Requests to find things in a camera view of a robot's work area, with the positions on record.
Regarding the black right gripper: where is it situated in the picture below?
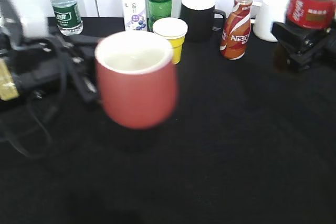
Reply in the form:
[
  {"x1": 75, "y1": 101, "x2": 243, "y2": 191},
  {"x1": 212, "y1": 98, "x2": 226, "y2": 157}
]
[{"x1": 271, "y1": 21, "x2": 335, "y2": 71}]

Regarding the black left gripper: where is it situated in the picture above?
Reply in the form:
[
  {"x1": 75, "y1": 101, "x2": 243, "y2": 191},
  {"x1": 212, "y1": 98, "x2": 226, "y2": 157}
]
[{"x1": 15, "y1": 34, "x2": 100, "y2": 103}]

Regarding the cola bottle red label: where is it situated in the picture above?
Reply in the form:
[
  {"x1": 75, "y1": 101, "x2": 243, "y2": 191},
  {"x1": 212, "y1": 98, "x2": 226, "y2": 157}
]
[{"x1": 272, "y1": 0, "x2": 336, "y2": 74}]

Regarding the red ceramic mug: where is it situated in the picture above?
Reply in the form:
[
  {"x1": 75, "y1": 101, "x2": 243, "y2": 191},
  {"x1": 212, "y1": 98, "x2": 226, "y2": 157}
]
[{"x1": 94, "y1": 31, "x2": 178, "y2": 129}]

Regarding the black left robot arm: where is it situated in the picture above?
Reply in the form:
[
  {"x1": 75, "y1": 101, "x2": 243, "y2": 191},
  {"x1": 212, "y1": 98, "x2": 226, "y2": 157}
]
[{"x1": 1, "y1": 0, "x2": 100, "y2": 109}]

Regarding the yellow paper cup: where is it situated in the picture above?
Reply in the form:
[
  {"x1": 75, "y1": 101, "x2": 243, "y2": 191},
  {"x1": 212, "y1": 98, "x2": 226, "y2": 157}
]
[{"x1": 153, "y1": 17, "x2": 188, "y2": 64}]

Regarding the white ceramic mug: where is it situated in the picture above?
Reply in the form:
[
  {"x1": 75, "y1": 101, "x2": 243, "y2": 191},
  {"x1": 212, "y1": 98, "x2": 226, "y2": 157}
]
[{"x1": 251, "y1": 0, "x2": 287, "y2": 42}]

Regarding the brown nescafe coffee bottle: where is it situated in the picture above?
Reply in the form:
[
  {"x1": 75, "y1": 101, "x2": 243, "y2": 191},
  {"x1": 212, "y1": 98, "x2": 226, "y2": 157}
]
[{"x1": 219, "y1": 0, "x2": 253, "y2": 60}]

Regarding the clear water bottle green label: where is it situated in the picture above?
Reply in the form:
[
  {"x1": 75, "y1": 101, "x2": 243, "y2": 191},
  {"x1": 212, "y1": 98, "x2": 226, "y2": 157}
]
[{"x1": 50, "y1": 0, "x2": 83, "y2": 36}]

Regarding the white yogurt drink carton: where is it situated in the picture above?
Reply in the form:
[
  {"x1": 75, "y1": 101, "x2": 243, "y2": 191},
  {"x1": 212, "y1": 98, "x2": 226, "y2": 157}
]
[{"x1": 122, "y1": 0, "x2": 148, "y2": 31}]

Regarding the black ceramic mug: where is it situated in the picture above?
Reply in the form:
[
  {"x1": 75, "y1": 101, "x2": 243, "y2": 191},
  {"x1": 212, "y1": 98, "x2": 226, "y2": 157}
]
[{"x1": 180, "y1": 0, "x2": 227, "y2": 42}]

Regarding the black cable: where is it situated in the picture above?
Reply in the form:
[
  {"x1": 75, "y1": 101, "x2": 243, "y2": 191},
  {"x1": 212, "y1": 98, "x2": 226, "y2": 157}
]
[{"x1": 0, "y1": 35, "x2": 69, "y2": 159}]

